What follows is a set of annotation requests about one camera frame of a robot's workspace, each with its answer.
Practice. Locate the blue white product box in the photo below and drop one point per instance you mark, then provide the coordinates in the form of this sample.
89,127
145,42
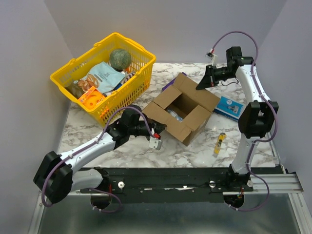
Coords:
229,108

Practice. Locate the light blue snack bag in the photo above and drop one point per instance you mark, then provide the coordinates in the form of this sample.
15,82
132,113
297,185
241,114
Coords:
104,77

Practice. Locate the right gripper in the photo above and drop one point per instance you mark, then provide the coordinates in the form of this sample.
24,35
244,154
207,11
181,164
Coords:
210,75

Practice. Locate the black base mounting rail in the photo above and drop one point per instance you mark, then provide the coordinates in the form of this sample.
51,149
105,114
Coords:
173,185

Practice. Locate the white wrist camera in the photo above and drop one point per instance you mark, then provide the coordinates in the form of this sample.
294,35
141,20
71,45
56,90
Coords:
213,58
155,143

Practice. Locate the clear plastic packet in box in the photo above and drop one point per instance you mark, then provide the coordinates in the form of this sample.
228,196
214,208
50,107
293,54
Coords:
175,115

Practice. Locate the yellow utility knife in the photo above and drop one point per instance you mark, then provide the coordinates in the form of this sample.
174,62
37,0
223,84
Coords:
218,144

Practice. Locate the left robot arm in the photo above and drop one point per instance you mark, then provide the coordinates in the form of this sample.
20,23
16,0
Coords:
59,174

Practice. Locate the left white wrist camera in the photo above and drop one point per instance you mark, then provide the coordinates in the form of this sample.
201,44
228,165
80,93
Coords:
155,143

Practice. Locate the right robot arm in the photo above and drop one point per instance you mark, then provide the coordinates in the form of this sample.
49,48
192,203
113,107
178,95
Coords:
259,115

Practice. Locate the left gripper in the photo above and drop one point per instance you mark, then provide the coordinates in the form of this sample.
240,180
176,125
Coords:
158,127

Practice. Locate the green melon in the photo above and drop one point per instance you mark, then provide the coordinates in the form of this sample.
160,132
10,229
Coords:
120,59

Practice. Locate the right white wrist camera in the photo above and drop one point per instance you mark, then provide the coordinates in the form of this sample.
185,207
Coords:
213,58

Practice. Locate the yellow plastic shopping basket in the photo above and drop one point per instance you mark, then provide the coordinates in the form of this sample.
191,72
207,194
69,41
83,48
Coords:
135,83

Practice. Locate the orange toy package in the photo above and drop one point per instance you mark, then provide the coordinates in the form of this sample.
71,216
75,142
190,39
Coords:
91,98

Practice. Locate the purple long box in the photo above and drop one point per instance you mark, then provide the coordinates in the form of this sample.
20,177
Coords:
171,82

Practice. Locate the brown cardboard express box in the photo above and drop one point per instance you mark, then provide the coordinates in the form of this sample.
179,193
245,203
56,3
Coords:
194,106

